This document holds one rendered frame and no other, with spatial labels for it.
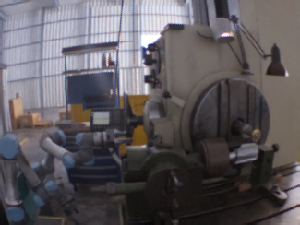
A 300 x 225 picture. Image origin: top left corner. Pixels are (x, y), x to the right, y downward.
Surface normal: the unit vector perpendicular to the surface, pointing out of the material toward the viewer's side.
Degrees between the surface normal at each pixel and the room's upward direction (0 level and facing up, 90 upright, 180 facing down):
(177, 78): 90
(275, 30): 90
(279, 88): 90
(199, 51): 90
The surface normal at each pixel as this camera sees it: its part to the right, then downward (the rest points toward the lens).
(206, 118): 0.14, 0.18
